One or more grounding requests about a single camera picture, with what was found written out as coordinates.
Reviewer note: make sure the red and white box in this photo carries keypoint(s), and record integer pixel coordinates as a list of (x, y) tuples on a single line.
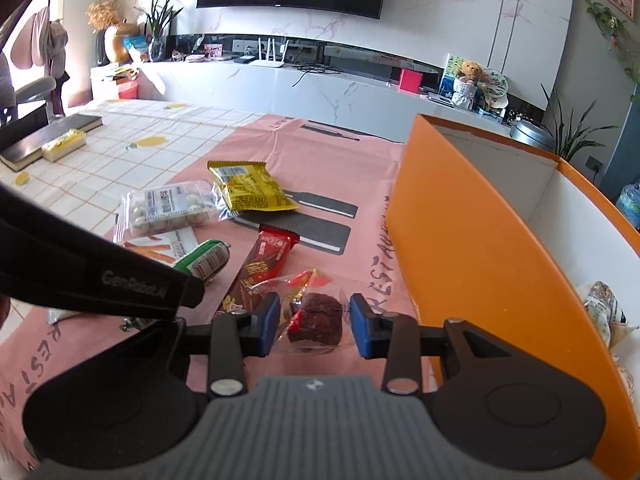
[(112, 85)]

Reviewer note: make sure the red stick biscuit packet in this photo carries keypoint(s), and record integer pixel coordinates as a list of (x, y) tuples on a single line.
[(260, 265)]

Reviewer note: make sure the blue packet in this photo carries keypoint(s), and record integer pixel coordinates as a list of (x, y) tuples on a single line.
[(136, 49)]

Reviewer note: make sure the orchid plant in dark vase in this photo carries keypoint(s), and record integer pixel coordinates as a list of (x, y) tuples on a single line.
[(157, 30)]

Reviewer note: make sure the wall socket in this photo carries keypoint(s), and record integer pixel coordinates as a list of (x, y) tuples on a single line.
[(593, 163)]

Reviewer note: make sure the white marble television console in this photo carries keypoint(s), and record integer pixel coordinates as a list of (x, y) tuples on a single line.
[(310, 92)]

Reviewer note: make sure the hanging vine plant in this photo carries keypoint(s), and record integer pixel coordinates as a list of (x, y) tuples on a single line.
[(617, 35)]

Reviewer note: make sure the large blue water bottle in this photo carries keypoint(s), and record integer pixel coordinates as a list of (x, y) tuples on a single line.
[(630, 207)]

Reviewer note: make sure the green sausage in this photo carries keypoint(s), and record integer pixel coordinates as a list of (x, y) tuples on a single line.
[(205, 260)]

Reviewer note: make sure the pink knife print mat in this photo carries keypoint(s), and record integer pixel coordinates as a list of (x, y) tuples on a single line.
[(350, 170)]

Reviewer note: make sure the clear packet of pale balls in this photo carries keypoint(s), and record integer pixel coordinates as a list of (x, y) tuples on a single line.
[(165, 205)]

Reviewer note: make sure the small yellow box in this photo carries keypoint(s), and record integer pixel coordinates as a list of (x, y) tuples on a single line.
[(64, 145)]

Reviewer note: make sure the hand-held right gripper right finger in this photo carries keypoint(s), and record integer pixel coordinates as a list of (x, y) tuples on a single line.
[(361, 325)]

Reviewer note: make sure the orange cardboard box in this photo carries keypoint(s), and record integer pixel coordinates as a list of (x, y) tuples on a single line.
[(475, 240)]

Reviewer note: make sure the teddy bear in white basket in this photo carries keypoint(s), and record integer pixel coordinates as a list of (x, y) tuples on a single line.
[(469, 85)]

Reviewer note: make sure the pink photo frame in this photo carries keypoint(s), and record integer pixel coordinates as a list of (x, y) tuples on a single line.
[(212, 50)]

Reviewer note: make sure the yellow snack packet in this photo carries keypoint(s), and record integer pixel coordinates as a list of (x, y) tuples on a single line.
[(250, 185)]

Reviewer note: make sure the white router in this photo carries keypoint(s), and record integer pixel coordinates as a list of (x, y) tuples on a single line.
[(270, 60)]

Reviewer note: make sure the beige snack packet white band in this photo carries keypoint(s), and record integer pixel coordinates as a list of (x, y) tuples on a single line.
[(602, 310)]

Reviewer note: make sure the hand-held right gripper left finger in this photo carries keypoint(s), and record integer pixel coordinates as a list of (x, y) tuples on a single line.
[(269, 322)]

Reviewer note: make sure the dried yellow flowers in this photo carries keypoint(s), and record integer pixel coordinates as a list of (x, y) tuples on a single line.
[(104, 12)]

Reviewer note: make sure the clear packet brown cake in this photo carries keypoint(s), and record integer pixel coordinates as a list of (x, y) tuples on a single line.
[(315, 320)]

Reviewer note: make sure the round paper fan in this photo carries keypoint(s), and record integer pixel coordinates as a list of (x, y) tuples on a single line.
[(496, 87)]

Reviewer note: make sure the landscape picture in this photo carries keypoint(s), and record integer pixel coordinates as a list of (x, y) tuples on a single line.
[(451, 72)]

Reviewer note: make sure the black book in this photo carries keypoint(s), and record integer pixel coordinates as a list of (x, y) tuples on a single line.
[(30, 147)]

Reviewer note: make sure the golden vase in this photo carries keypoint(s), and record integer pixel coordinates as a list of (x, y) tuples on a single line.
[(122, 45)]

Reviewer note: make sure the silver trash can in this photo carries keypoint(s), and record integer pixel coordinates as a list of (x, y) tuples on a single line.
[(530, 132)]

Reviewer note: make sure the long leaf plant black pot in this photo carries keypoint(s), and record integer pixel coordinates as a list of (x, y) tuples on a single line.
[(575, 137)]

